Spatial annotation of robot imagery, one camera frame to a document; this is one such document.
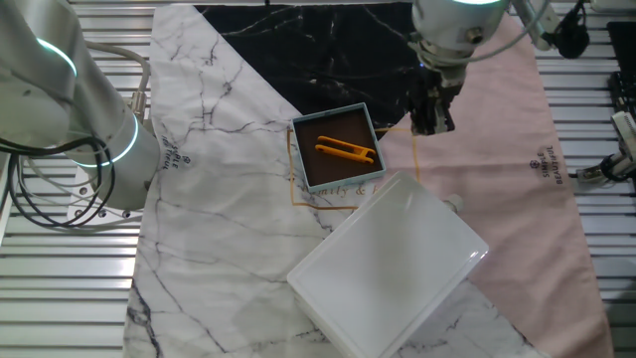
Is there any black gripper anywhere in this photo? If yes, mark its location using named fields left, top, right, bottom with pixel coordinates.
left=410, top=67, right=466, bottom=136

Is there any white drawer with white knob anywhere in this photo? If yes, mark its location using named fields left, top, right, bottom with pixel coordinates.
left=443, top=193, right=466, bottom=215

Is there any white plastic drawer cabinet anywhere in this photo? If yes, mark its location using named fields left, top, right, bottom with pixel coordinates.
left=286, top=170, right=491, bottom=358

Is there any orange plastic clip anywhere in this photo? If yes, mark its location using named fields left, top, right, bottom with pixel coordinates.
left=314, top=134, right=378, bottom=165

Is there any light blue square tray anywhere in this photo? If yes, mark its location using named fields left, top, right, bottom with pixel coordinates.
left=290, top=101, right=388, bottom=195

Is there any black rectangular device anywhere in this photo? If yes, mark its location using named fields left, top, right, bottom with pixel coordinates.
left=606, top=20, right=636, bottom=71

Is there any marble pink black tablecloth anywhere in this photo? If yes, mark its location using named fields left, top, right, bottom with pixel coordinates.
left=122, top=2, right=615, bottom=358

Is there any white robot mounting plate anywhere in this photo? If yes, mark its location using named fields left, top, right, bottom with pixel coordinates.
left=67, top=166, right=145, bottom=223

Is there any black arm cable with plug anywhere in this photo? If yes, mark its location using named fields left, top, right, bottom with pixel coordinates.
left=541, top=0, right=591, bottom=60

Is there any silver cable connector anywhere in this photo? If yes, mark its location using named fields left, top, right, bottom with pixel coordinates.
left=575, top=153, right=636, bottom=183

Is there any small silver camera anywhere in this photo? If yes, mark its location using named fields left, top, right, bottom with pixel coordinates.
left=609, top=111, right=636, bottom=155

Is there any thick grey robot cable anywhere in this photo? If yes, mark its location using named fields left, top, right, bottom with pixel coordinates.
left=83, top=42, right=153, bottom=123

